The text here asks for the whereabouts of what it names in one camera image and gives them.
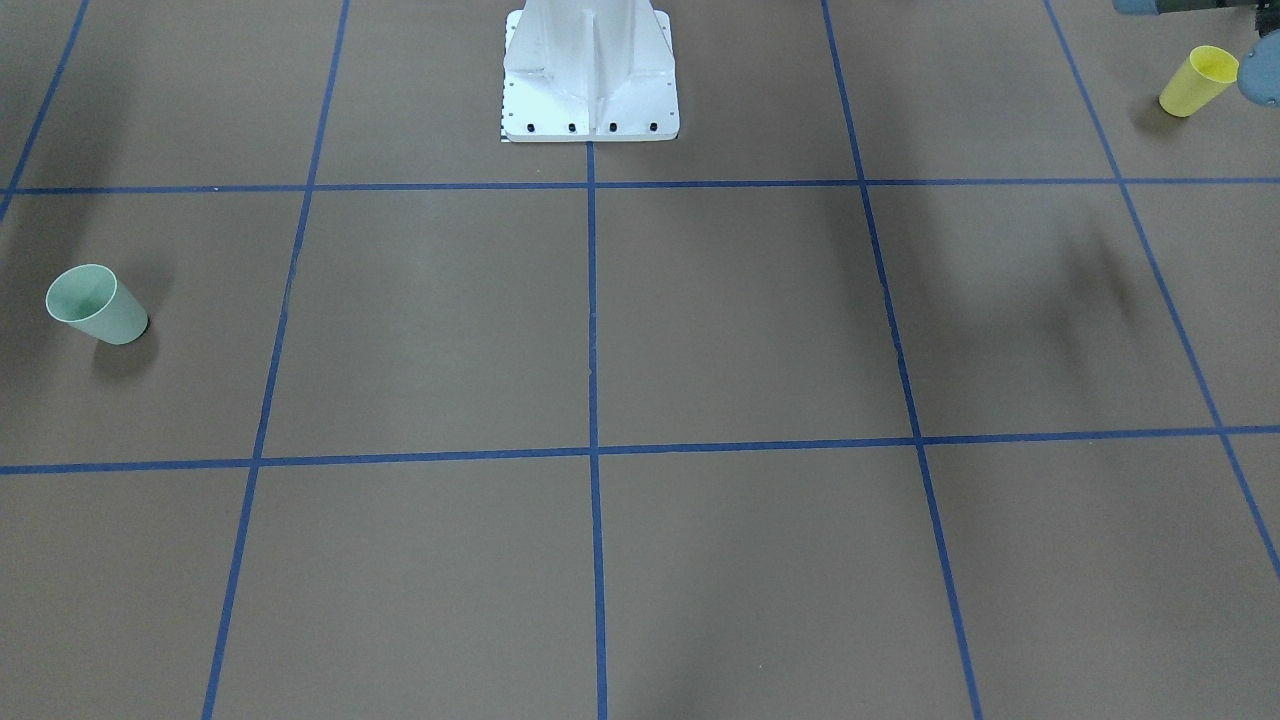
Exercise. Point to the yellow plastic cup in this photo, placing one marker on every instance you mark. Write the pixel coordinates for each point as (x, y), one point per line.
(1206, 73)

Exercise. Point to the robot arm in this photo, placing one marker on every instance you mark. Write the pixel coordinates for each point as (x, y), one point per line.
(1257, 74)

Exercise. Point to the pale green plastic cup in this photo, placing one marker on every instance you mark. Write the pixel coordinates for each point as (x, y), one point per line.
(92, 299)

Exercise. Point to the brown paper table mat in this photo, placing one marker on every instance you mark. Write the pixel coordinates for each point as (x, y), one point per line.
(930, 373)

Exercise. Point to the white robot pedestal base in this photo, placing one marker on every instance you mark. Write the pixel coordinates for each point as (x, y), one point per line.
(589, 71)

